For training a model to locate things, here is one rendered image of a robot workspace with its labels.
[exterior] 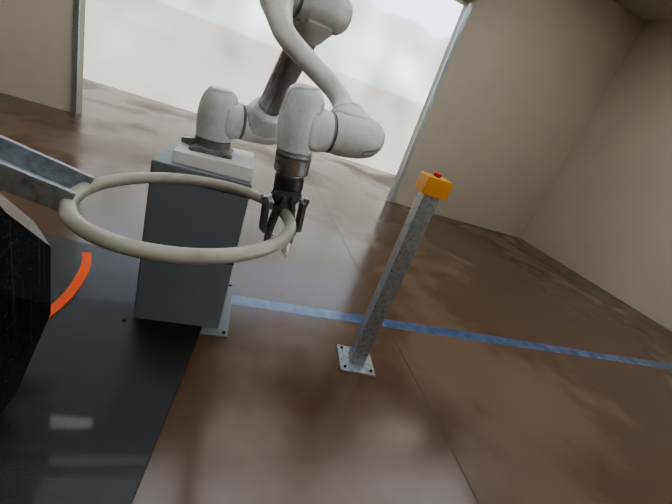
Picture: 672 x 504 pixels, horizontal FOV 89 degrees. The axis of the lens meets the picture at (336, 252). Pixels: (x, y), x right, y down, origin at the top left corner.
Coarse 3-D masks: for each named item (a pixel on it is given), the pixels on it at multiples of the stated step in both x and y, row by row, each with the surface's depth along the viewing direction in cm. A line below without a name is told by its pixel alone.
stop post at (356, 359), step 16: (432, 176) 147; (432, 192) 148; (448, 192) 149; (416, 208) 154; (432, 208) 153; (416, 224) 156; (400, 240) 163; (416, 240) 159; (400, 256) 162; (384, 272) 172; (400, 272) 166; (384, 288) 169; (384, 304) 173; (368, 320) 177; (368, 336) 181; (352, 352) 188; (368, 352) 185; (352, 368) 184; (368, 368) 188
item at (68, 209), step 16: (112, 176) 83; (128, 176) 86; (144, 176) 90; (160, 176) 93; (176, 176) 95; (192, 176) 98; (80, 192) 72; (240, 192) 99; (256, 192) 98; (64, 208) 63; (272, 208) 94; (80, 224) 60; (288, 224) 82; (96, 240) 58; (112, 240) 58; (128, 240) 58; (272, 240) 72; (288, 240) 76; (144, 256) 58; (160, 256) 58; (176, 256) 59; (192, 256) 60; (208, 256) 61; (224, 256) 63; (240, 256) 65; (256, 256) 67
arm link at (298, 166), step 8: (280, 152) 83; (280, 160) 83; (288, 160) 83; (296, 160) 83; (304, 160) 84; (280, 168) 84; (288, 168) 83; (296, 168) 84; (304, 168) 85; (288, 176) 85; (296, 176) 85; (304, 176) 86
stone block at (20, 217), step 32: (0, 224) 85; (32, 224) 107; (0, 256) 88; (32, 256) 102; (0, 288) 91; (32, 288) 106; (0, 320) 94; (32, 320) 110; (0, 352) 97; (32, 352) 114; (0, 384) 101
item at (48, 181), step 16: (0, 144) 69; (16, 144) 69; (0, 160) 62; (16, 160) 71; (32, 160) 71; (48, 160) 72; (0, 176) 62; (16, 176) 63; (32, 176) 63; (48, 176) 73; (64, 176) 74; (80, 176) 75; (16, 192) 64; (32, 192) 65; (48, 192) 65; (64, 192) 66
